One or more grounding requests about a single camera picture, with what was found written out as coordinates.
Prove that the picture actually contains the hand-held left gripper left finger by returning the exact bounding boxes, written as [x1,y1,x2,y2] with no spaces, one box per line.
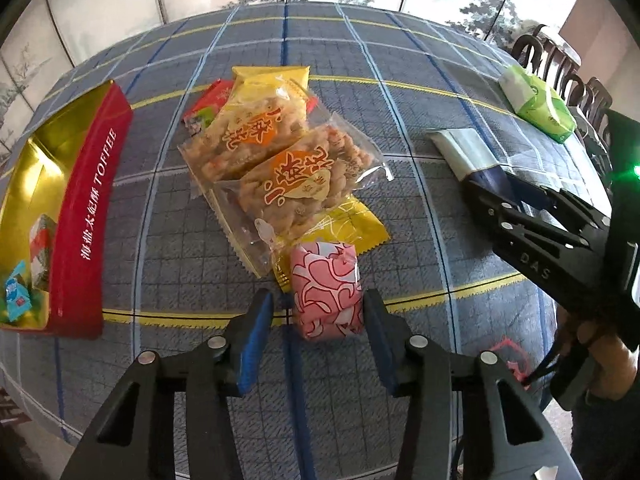
[60,287,275,480]

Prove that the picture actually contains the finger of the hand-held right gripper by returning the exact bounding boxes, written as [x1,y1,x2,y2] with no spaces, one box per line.
[540,186,613,235]
[461,177,593,252]

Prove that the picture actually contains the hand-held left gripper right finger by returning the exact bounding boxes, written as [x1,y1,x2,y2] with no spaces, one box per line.
[364,289,583,480]

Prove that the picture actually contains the pink patterned snack packet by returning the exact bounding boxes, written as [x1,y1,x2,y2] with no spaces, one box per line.
[291,241,365,345]

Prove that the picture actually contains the white and navy snack packet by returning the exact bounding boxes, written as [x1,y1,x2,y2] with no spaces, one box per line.
[426,127,551,211]

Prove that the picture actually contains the yellow snack packet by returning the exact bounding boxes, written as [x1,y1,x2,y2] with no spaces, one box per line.
[220,65,311,111]
[270,195,392,293]

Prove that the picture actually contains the red and gold candy box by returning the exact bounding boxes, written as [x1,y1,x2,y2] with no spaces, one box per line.
[0,81,135,337]

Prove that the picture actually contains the person's right hand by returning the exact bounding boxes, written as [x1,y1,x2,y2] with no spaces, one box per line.
[592,327,640,402]

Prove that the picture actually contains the green tissue pack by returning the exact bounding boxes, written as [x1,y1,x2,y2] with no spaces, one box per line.
[497,63,578,143]

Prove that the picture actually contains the dark wooden chair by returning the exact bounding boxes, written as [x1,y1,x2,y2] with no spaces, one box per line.
[575,76,616,161]
[510,22,581,86]

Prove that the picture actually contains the clear fried twist packet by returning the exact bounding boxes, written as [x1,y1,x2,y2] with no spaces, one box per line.
[179,80,321,186]
[210,110,396,277]

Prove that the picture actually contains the blue plaid tablecloth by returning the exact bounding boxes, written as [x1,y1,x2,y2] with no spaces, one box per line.
[0,2,616,480]

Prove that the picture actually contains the red white green wrapped candy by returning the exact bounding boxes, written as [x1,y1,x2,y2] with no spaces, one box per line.
[27,214,58,291]

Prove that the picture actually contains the red snack packet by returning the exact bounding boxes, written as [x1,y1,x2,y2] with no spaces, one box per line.
[182,79,236,126]

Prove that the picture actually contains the blue wrapped candy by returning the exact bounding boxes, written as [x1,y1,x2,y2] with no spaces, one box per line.
[4,260,33,322]

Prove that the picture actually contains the pink cord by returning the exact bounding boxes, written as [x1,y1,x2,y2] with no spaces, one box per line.
[492,337,531,386]

